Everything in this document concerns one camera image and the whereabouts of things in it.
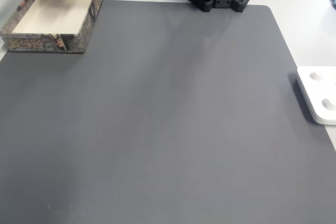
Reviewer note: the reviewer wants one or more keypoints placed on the printed cardboard box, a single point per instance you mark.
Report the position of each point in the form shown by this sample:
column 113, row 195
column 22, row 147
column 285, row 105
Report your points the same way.
column 52, row 11

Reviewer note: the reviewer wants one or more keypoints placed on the grey desk mat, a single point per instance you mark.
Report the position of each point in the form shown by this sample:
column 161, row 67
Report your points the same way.
column 183, row 116

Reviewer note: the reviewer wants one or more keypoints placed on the white device with round knobs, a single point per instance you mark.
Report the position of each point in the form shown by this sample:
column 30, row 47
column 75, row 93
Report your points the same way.
column 320, row 93

